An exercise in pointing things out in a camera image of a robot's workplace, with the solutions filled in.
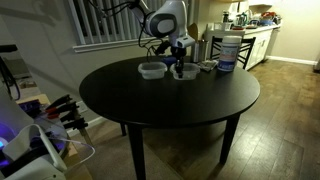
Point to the metal utensil cup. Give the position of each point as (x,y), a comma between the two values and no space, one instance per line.
(200,51)

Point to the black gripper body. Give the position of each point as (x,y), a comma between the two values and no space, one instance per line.
(178,54)

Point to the light wooden robot table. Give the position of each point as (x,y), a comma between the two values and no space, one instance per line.
(33,99)

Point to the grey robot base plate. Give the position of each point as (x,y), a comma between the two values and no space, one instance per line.
(56,130)

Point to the dark bottle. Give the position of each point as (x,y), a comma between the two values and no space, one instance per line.
(226,16)

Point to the white kitchen counter cabinet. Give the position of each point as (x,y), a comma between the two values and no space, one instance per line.
(260,43)

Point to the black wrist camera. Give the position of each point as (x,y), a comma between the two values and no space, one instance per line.
(162,48)

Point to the wooden spatula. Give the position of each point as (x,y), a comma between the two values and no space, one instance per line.
(193,31)

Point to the clear plastic tub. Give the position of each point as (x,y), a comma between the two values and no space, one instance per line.
(222,26)

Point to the dark kettle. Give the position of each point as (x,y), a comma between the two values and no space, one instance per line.
(241,20)

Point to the white wipes canister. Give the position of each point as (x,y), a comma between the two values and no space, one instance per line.
(229,55)

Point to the white window blinds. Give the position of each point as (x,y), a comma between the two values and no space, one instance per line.
(113,28)

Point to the round black table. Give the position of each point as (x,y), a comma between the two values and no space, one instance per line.
(173,100)

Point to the black metal chair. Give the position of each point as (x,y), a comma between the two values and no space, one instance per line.
(248,50)

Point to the red bowl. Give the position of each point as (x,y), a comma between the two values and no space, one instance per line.
(268,14)

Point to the white window sill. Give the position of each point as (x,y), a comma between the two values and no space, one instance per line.
(100,46)

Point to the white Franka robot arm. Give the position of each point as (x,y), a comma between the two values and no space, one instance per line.
(166,23)

